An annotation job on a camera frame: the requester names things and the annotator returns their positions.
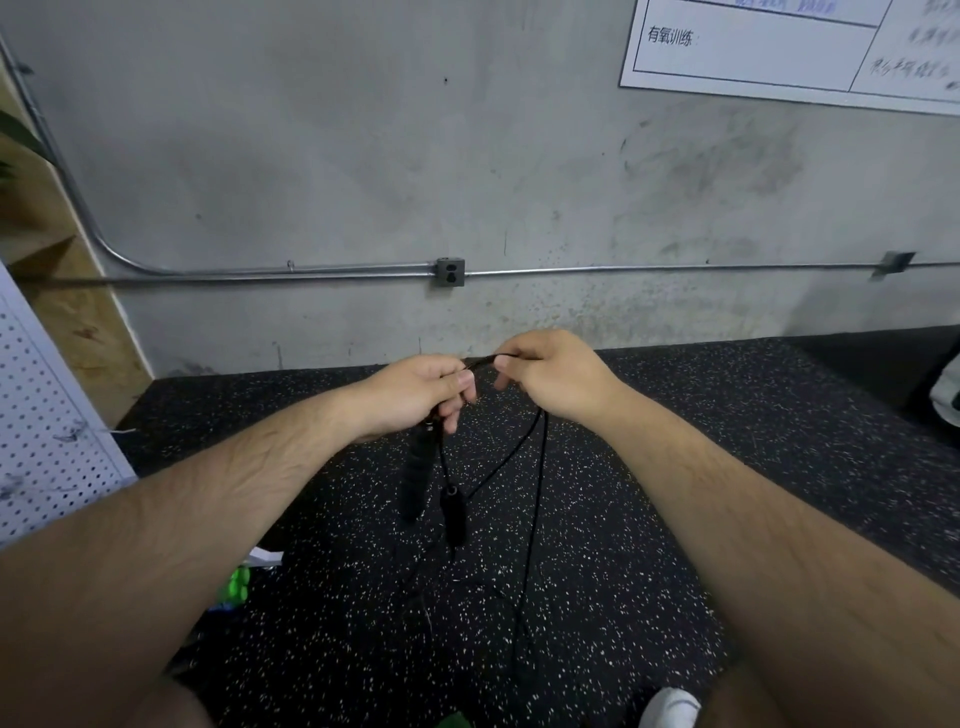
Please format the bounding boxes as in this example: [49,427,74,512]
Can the person's left hand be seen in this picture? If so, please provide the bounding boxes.
[348,354,480,446]

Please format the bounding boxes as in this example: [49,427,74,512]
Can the person's right hand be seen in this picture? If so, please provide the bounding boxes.
[492,328,632,435]

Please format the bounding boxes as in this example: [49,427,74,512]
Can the black foam-handled jump rope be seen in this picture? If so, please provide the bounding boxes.
[396,352,555,695]

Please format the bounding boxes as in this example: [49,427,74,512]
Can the pink green-handled jump rope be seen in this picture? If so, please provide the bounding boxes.
[222,562,255,611]

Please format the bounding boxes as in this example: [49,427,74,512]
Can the white pegboard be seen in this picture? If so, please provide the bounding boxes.
[0,262,138,546]

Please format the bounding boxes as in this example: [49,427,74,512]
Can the person's left forearm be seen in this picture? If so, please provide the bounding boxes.
[0,382,377,728]

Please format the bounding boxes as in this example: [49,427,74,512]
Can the person's right forearm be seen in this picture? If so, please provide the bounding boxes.
[592,387,960,728]

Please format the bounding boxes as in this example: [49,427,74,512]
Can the metal conduit pipe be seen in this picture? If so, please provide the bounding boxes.
[0,30,960,287]

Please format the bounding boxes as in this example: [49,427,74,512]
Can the plywood shelf unit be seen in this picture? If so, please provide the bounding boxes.
[0,60,155,429]

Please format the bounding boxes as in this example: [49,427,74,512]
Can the white right shoe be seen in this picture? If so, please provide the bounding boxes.
[639,687,705,728]

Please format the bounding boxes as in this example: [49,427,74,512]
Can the small white object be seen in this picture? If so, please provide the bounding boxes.
[928,351,960,431]

